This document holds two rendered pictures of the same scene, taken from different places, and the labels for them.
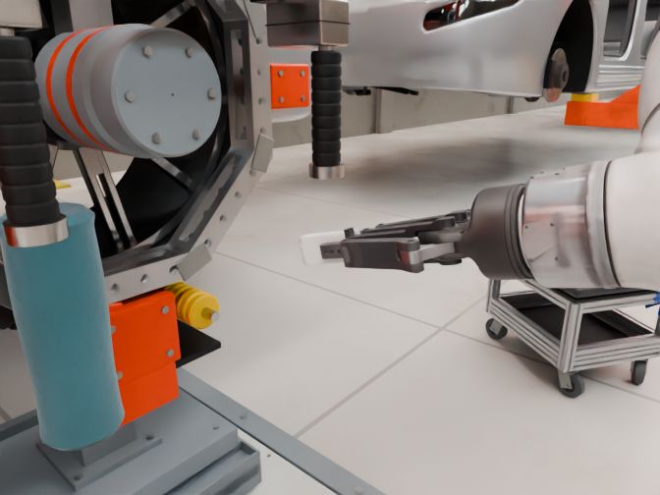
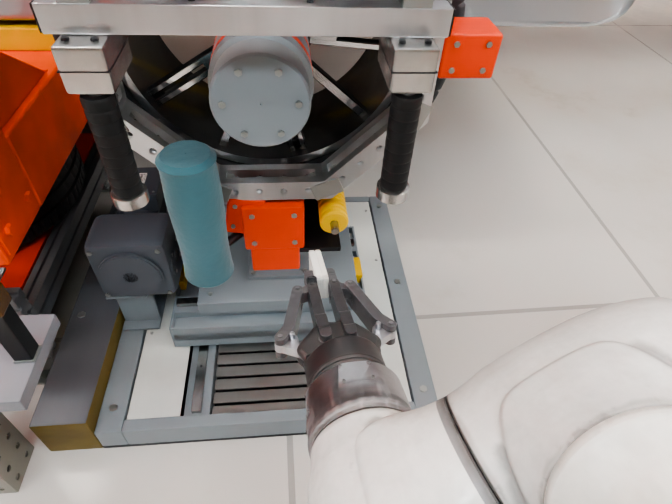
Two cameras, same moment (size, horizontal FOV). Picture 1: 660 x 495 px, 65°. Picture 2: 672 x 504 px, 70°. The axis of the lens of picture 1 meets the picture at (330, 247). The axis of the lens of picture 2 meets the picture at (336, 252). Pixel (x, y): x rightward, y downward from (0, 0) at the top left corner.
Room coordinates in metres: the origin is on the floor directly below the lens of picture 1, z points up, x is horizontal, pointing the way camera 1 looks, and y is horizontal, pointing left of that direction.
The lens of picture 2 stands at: (0.21, -0.28, 1.15)
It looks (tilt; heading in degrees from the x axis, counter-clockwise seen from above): 45 degrees down; 41
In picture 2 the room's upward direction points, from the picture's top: 3 degrees clockwise
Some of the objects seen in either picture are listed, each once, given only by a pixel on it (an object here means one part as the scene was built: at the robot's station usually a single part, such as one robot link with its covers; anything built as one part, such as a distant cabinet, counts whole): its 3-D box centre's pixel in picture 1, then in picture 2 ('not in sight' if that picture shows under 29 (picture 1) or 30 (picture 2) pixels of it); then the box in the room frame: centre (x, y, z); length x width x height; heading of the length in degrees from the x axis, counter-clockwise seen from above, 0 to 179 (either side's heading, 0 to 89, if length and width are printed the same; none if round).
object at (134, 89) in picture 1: (122, 91); (262, 68); (0.62, 0.24, 0.85); 0.21 x 0.14 x 0.14; 49
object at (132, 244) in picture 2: not in sight; (153, 235); (0.57, 0.69, 0.26); 0.42 x 0.18 x 0.35; 49
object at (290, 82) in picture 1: (276, 85); (463, 48); (0.91, 0.09, 0.85); 0.09 x 0.08 x 0.07; 139
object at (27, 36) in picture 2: not in sight; (38, 28); (0.57, 1.00, 0.71); 0.14 x 0.14 x 0.05; 49
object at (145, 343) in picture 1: (117, 343); (274, 215); (0.69, 0.32, 0.48); 0.16 x 0.12 x 0.17; 49
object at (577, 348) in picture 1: (573, 309); not in sight; (1.46, -0.76, 0.17); 0.43 x 0.36 x 0.34; 15
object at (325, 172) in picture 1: (326, 112); (399, 144); (0.64, 0.00, 0.83); 0.04 x 0.04 x 0.16
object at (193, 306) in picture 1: (163, 292); (329, 186); (0.82, 0.29, 0.51); 0.29 x 0.06 x 0.06; 49
